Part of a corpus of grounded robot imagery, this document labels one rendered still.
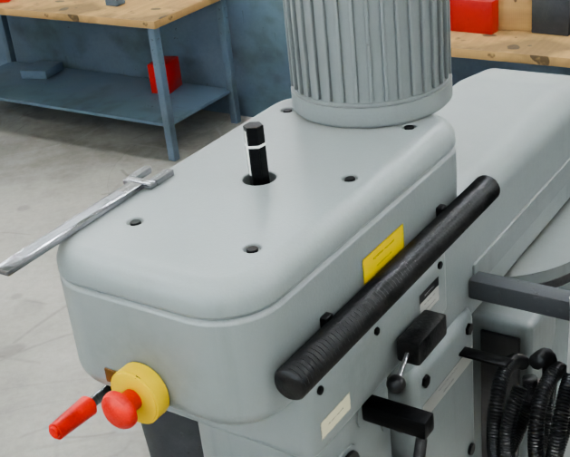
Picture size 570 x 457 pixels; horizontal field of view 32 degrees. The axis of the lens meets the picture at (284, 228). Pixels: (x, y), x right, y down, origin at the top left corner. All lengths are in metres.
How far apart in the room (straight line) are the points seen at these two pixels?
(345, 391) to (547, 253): 0.59
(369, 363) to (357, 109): 0.29
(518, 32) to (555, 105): 3.39
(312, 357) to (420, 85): 0.40
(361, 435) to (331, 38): 0.46
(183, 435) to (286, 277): 2.60
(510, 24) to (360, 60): 3.89
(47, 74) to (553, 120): 5.98
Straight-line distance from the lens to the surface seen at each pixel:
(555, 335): 1.59
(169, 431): 3.49
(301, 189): 1.04
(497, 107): 1.59
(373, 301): 1.00
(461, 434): 1.44
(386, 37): 1.15
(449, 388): 1.35
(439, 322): 1.18
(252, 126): 1.05
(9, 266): 0.97
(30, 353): 4.49
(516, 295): 1.34
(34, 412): 4.12
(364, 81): 1.16
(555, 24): 4.92
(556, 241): 1.61
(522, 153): 1.48
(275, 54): 6.40
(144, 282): 0.92
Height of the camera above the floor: 2.32
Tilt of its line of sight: 27 degrees down
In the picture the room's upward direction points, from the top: 6 degrees counter-clockwise
